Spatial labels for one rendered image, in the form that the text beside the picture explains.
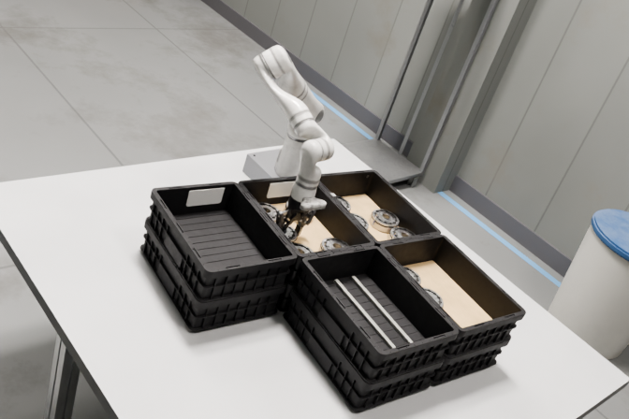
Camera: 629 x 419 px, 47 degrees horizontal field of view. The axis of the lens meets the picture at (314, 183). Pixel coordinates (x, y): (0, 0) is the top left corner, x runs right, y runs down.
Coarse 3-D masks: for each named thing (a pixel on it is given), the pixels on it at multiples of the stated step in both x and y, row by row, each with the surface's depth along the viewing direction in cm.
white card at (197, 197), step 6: (192, 192) 223; (198, 192) 224; (204, 192) 225; (210, 192) 227; (216, 192) 228; (222, 192) 230; (192, 198) 224; (198, 198) 226; (204, 198) 227; (210, 198) 228; (216, 198) 230; (186, 204) 224; (192, 204) 226; (198, 204) 227; (204, 204) 228
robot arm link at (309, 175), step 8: (304, 144) 212; (312, 144) 211; (320, 144) 212; (304, 152) 212; (312, 152) 210; (320, 152) 211; (304, 160) 213; (312, 160) 211; (304, 168) 215; (312, 168) 213; (304, 176) 216; (312, 176) 216; (320, 176) 219; (304, 184) 217; (312, 184) 218
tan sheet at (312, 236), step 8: (280, 208) 245; (296, 224) 239; (312, 224) 242; (320, 224) 244; (304, 232) 237; (312, 232) 238; (320, 232) 240; (328, 232) 241; (296, 240) 232; (304, 240) 233; (312, 240) 234; (320, 240) 236; (312, 248) 231
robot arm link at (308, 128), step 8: (304, 120) 214; (312, 120) 215; (296, 128) 215; (304, 128) 214; (312, 128) 215; (320, 128) 216; (304, 136) 217; (312, 136) 217; (320, 136) 216; (328, 136) 216; (328, 144) 214; (328, 152) 214; (320, 160) 213
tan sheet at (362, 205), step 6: (348, 198) 264; (354, 198) 266; (360, 198) 267; (366, 198) 268; (354, 204) 262; (360, 204) 264; (366, 204) 265; (372, 204) 266; (354, 210) 258; (360, 210) 260; (366, 210) 261; (372, 210) 262; (366, 216) 257; (372, 228) 251; (372, 234) 248; (378, 234) 250; (384, 234) 251; (378, 240) 246
